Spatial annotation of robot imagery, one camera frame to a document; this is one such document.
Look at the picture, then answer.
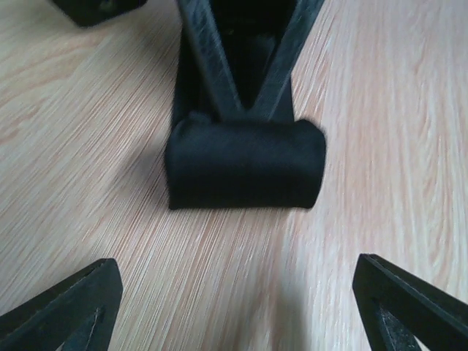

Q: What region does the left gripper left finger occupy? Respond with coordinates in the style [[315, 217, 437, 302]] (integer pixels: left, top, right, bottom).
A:
[[1, 258, 123, 350]]

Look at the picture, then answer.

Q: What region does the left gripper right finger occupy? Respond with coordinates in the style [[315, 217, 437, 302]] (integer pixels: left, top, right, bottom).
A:
[[352, 254, 467, 350]]

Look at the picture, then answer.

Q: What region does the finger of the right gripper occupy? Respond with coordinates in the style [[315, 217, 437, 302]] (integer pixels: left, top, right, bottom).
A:
[[178, 1, 323, 121], [51, 0, 147, 28]]

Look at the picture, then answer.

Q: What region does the black necktie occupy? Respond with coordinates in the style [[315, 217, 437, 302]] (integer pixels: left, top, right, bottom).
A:
[[163, 32, 328, 211]]

